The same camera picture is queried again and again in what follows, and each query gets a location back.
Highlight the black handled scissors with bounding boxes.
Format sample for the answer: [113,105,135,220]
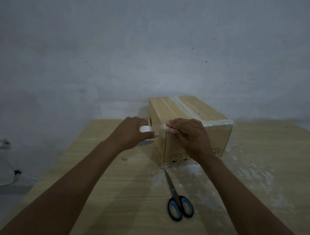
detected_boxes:
[163,166,194,222]

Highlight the brown cardboard box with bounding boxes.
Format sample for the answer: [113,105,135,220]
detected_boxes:
[148,96,236,168]

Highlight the person's left hand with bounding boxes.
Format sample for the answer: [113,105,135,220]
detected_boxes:
[106,117,160,152]

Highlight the clear tape roll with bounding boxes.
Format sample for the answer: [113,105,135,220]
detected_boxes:
[135,125,170,147]

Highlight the person's right forearm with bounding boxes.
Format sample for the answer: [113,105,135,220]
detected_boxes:
[201,155,295,235]

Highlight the person's right hand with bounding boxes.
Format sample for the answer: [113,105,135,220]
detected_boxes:
[166,118,215,163]

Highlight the person's left forearm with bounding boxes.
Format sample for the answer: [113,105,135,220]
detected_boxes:
[0,140,121,235]

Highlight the white floor cable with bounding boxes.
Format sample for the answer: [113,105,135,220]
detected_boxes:
[0,155,39,187]

